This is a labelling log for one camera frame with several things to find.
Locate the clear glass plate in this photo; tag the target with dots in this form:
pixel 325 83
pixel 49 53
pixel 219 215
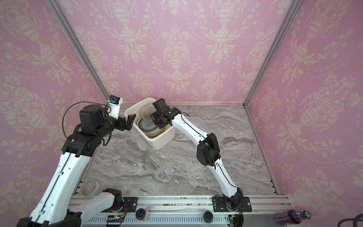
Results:
pixel 146 112

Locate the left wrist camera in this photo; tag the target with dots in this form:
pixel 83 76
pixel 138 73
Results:
pixel 114 103

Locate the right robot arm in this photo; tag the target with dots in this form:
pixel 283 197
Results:
pixel 208 150

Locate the purple plastic bottle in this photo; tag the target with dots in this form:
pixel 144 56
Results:
pixel 291 217

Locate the yellow white-dotted scalloped plate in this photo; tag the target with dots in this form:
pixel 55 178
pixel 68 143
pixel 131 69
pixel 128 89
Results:
pixel 156 135

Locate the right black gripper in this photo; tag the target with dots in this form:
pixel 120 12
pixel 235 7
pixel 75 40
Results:
pixel 160 114

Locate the white plastic bin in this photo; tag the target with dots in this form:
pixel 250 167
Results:
pixel 158 142

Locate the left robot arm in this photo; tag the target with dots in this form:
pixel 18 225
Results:
pixel 52 210

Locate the teal patterned small plate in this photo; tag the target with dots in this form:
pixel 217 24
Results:
pixel 147 126

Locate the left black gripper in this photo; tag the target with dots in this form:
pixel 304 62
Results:
pixel 122 126

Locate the tape roll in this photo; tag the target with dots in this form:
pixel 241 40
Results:
pixel 89 188

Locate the right black knob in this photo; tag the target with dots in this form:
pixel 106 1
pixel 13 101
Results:
pixel 208 217

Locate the black knob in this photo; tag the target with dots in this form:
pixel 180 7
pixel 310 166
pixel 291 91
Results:
pixel 141 214
pixel 208 217

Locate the left black knob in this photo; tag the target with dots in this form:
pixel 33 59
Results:
pixel 141 214

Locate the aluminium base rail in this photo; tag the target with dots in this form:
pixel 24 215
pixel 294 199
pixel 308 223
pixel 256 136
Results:
pixel 187 211

